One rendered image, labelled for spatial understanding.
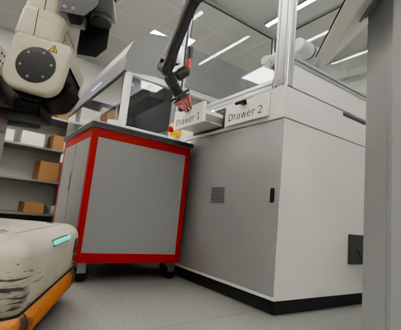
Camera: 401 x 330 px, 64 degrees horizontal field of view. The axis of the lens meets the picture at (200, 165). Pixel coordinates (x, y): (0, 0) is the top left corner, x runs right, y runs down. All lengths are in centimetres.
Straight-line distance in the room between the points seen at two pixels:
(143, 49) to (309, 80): 149
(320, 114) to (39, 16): 118
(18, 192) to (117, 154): 400
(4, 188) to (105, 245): 399
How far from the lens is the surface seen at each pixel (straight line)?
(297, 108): 148
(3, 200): 553
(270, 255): 136
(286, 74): 147
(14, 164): 556
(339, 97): 176
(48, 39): 106
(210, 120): 167
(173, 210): 179
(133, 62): 261
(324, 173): 158
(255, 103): 153
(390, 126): 90
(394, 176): 87
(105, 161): 163
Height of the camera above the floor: 36
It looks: 9 degrees up
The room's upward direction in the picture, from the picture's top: 6 degrees clockwise
